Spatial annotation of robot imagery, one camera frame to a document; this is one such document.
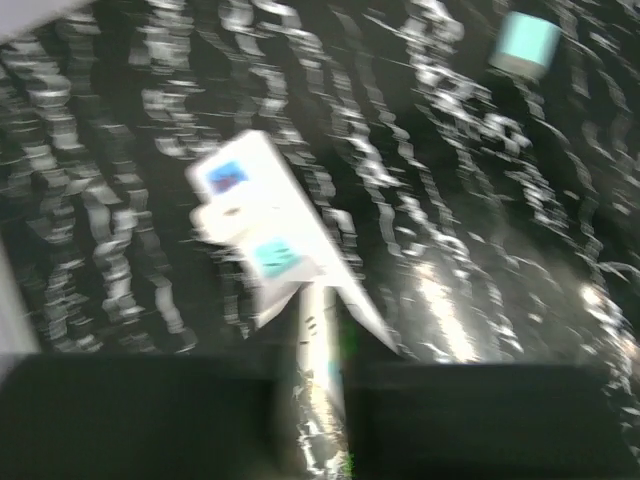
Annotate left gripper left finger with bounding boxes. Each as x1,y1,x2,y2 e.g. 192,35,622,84
1,355,278,479

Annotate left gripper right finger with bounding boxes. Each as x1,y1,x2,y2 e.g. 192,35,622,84
344,363,639,479

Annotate white multicolour power strip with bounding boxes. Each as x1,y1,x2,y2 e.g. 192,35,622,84
185,130,395,349

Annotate teal cube adapter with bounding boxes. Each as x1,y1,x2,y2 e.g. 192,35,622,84
489,12,561,81

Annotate white cube socket adapter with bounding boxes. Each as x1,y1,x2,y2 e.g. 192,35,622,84
297,283,344,416

